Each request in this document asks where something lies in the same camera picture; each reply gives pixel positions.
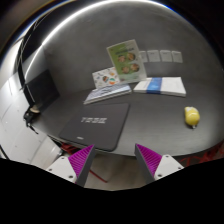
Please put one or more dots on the red table frame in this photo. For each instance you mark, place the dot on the red table frame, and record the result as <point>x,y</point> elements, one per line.
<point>211,154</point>

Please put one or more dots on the striped blue notebook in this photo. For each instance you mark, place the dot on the striped blue notebook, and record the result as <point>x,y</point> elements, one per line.
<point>107,93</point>

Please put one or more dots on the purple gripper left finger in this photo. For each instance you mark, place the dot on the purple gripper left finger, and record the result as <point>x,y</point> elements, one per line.
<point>74,168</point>

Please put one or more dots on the green standing brochure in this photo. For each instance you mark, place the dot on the green standing brochure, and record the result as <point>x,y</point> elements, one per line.
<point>125,57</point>

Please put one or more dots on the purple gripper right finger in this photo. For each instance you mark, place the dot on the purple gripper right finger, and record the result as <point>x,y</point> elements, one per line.
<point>155,166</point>

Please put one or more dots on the black mouse pad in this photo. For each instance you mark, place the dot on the black mouse pad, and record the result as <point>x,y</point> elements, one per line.
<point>98,125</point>

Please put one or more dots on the yellow computer mouse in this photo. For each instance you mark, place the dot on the yellow computer mouse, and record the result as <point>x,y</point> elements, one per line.
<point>192,116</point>

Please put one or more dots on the white and blue book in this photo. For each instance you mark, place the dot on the white and blue book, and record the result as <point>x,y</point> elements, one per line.
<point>162,85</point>

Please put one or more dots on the small white illustrated card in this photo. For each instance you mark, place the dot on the small white illustrated card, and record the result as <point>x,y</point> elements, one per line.
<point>105,77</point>

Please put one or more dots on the white wall paper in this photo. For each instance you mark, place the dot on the white wall paper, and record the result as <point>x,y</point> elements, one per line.
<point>153,55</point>
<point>166,56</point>
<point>143,56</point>
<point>177,56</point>

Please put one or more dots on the black object at table edge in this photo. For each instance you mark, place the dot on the black object at table edge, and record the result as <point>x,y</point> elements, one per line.
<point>30,115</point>

